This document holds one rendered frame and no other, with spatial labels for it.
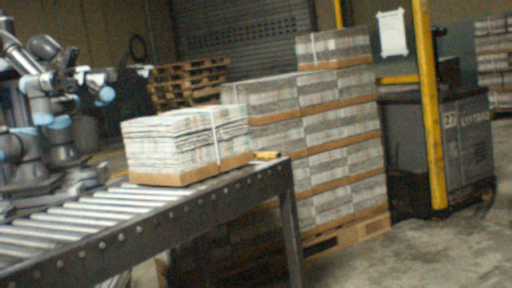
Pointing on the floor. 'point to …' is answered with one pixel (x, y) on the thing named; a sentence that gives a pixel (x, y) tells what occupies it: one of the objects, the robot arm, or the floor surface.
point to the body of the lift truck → (460, 104)
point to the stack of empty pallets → (184, 81)
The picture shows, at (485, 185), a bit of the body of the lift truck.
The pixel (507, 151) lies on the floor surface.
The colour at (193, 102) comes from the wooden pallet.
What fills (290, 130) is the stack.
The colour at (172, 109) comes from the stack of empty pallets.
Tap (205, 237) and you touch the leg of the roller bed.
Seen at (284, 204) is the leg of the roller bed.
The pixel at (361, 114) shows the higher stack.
